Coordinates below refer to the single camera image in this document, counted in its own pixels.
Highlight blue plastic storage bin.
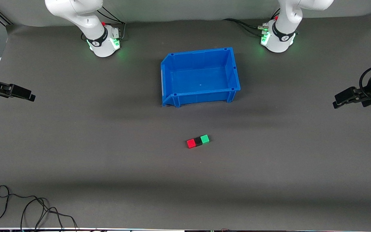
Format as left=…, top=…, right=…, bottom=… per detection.
left=160, top=47, right=241, bottom=108

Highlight black loose cable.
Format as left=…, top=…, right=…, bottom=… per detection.
left=0, top=185, right=78, bottom=231

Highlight black left arm base cables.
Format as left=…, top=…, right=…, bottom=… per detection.
left=222, top=7, right=281, bottom=36

